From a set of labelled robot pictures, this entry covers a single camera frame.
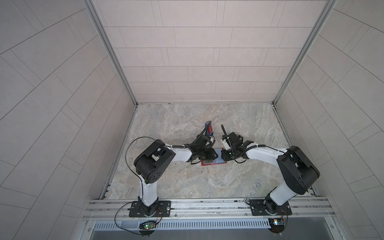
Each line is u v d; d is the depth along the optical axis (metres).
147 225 0.65
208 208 0.72
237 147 0.69
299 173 0.45
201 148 0.73
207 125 1.00
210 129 0.97
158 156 0.53
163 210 0.71
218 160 0.87
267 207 0.64
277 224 0.68
